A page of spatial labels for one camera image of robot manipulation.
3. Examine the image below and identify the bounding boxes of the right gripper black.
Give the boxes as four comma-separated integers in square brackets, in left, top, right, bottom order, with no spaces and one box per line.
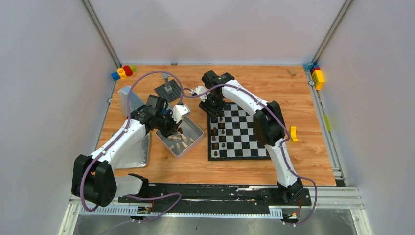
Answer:
[200,93,226,121]

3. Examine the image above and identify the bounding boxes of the folding chess board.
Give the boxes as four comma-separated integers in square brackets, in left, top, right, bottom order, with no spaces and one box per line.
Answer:
[207,102,270,161]

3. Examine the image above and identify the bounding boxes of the silver tin lid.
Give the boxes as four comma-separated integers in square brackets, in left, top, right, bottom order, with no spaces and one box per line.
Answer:
[115,133,151,169]

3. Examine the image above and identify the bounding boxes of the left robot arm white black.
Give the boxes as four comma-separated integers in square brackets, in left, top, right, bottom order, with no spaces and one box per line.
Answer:
[71,95,190,212]

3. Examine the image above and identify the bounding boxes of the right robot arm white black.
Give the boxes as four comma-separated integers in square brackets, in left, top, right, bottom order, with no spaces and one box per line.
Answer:
[193,70,303,205]

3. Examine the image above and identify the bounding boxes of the pink tin box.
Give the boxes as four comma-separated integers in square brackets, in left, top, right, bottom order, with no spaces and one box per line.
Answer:
[156,117,204,159]

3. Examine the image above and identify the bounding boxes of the grey lego baseplate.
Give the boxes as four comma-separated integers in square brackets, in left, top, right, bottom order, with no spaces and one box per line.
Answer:
[154,73,181,103]

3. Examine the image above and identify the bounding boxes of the coloured toy blocks cluster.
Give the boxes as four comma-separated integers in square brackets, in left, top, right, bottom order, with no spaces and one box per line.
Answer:
[111,65,137,81]

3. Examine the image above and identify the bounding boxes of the yellow plastic block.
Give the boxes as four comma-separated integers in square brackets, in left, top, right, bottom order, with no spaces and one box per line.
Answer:
[290,126,299,143]

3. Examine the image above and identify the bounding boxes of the small wooden block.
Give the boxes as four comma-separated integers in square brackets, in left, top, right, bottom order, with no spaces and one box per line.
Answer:
[287,69,297,77]

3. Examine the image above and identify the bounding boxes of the stacked coloured bricks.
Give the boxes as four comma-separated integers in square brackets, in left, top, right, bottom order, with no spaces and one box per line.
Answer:
[303,63,325,90]

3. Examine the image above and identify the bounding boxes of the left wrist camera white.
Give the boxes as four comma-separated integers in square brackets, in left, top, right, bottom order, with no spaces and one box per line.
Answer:
[172,104,191,124]

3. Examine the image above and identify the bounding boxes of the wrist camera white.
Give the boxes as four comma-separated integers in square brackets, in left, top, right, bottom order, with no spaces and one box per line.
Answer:
[190,86,207,98]
[172,104,191,124]

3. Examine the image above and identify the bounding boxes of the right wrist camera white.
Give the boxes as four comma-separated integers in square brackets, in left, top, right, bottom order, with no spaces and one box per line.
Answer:
[190,86,207,98]

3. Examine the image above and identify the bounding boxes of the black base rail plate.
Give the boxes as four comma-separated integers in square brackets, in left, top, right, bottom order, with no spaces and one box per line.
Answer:
[118,182,312,215]

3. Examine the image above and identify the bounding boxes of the aluminium frame rail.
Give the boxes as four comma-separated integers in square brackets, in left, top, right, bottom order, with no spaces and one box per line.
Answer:
[59,183,373,235]

